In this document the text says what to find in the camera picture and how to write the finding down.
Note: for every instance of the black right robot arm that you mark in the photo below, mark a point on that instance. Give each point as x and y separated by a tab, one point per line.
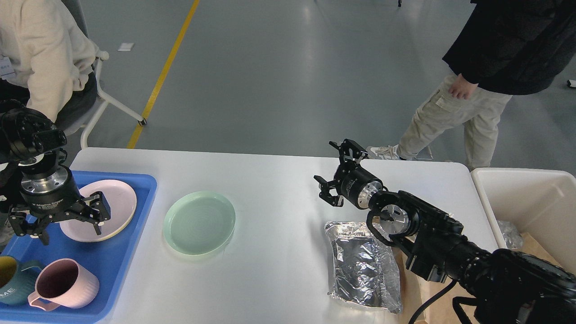
505	287

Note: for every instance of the pink ceramic mug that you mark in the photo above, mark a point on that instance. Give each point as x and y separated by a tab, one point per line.
65	283

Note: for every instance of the silver foil bag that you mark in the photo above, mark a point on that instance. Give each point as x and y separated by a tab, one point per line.
365	272

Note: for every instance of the white plastic bin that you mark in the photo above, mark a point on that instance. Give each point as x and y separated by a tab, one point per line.
541	203

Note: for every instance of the person in beige trousers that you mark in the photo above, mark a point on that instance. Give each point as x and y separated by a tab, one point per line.
506	48

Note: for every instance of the dark green ceramic mug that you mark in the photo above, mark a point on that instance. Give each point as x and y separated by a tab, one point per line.
17	280

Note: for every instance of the blue plastic tray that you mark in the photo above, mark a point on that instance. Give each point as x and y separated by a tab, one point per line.
108	260

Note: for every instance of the brown paper bag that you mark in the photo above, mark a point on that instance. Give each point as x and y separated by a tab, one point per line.
415	290

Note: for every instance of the right floor socket plate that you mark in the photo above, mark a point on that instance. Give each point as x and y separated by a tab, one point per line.
425	154

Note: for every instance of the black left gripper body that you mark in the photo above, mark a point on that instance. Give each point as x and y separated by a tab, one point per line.
51	194

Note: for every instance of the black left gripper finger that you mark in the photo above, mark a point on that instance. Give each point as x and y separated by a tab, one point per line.
93	209
24	222

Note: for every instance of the person in cream sweater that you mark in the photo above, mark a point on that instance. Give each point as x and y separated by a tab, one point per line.
49	58

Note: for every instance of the white chair near person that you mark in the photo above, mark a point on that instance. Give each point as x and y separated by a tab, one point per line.
90	118

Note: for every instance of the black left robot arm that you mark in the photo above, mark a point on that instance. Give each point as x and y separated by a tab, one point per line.
28	138

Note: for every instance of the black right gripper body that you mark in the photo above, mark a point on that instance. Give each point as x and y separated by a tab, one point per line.
358	186

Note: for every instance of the pink ceramic plate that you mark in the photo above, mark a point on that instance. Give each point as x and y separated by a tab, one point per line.
122	201

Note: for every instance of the green ceramic plate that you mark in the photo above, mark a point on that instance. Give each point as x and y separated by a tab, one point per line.
199	223

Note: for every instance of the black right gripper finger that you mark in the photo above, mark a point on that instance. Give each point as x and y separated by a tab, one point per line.
325	188
350	153

